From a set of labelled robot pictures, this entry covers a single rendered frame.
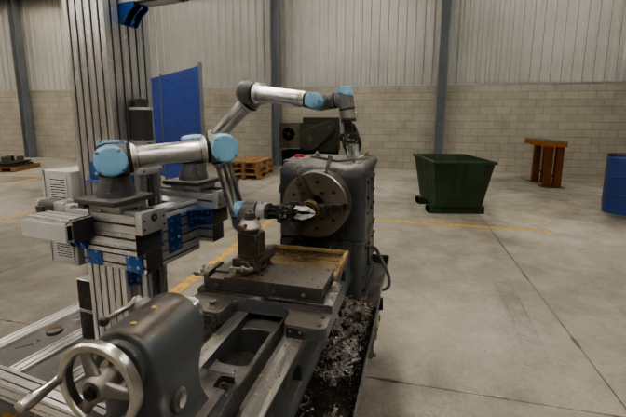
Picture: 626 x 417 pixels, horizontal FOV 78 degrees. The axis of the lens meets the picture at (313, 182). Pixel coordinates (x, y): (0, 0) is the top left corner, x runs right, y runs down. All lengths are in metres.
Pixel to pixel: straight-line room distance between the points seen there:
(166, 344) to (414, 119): 11.14
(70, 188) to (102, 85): 0.52
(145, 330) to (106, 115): 1.39
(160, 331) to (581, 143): 12.17
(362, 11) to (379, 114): 2.97
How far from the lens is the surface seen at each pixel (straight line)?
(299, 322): 1.18
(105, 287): 2.23
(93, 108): 2.04
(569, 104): 12.37
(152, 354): 0.73
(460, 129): 11.74
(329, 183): 1.77
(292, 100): 1.79
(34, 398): 0.74
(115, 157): 1.58
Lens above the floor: 1.49
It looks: 10 degrees down
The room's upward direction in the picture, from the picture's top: straight up
